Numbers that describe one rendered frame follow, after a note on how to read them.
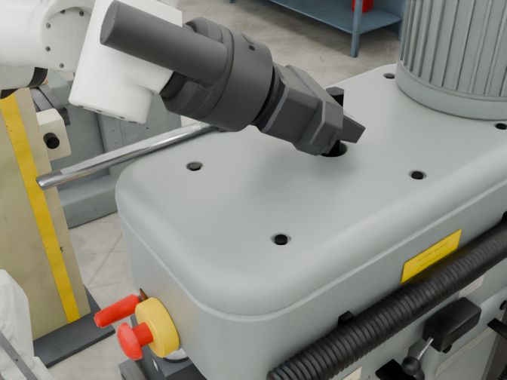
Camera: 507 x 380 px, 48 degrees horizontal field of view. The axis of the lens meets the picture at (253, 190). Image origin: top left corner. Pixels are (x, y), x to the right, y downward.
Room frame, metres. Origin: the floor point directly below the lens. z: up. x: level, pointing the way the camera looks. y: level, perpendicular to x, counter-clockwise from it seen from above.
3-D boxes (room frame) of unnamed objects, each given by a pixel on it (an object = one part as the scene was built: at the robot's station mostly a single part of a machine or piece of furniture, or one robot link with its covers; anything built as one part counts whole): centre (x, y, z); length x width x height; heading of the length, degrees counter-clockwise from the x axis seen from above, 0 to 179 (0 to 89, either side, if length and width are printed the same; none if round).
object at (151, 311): (0.39, 0.10, 1.76); 0.06 x 0.02 x 0.06; 35
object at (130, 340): (0.38, 0.12, 1.76); 0.04 x 0.03 x 0.04; 35
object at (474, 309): (0.45, -0.22, 1.66); 0.12 x 0.04 x 0.04; 125
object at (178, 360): (0.94, 0.22, 1.01); 0.22 x 0.12 x 0.20; 31
